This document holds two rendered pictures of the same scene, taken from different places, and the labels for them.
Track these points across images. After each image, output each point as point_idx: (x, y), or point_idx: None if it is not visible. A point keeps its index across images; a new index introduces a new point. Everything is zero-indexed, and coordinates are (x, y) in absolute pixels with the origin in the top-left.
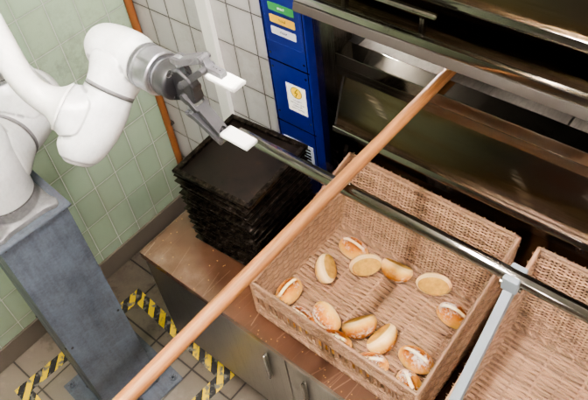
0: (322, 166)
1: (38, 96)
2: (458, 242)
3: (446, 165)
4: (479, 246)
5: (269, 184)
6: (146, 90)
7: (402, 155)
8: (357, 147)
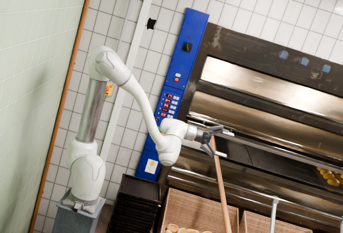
0: None
1: (162, 137)
2: (259, 191)
3: (214, 185)
4: (222, 215)
5: (160, 195)
6: (193, 138)
7: (197, 183)
8: (171, 185)
